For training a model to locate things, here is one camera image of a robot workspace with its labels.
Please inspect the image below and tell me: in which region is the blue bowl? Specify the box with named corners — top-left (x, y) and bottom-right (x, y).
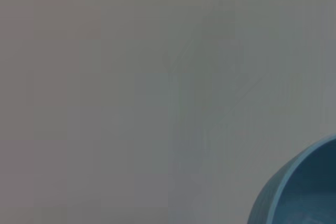
top-left (246, 134), bottom-right (336, 224)

